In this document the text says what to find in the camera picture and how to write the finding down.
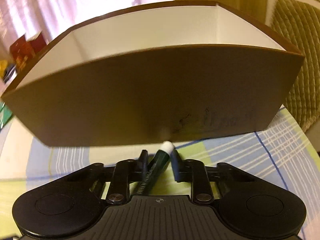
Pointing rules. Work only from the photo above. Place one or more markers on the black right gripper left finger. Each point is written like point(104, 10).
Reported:
point(126, 172)

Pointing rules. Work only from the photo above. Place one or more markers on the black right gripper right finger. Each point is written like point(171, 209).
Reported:
point(194, 172)

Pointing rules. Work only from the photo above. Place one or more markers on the dark green white-capped tube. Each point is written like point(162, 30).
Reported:
point(155, 168)

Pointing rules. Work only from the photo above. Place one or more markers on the brown cardboard box white inside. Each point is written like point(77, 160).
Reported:
point(179, 71)

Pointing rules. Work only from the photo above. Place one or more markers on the checked tablecloth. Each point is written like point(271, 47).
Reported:
point(282, 154)

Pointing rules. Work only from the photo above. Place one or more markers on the green foil bag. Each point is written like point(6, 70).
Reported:
point(5, 115)

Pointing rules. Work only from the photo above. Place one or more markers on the red gift box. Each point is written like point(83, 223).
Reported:
point(23, 50)

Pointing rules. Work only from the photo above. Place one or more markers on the pink lace curtain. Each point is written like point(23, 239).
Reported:
point(51, 17)

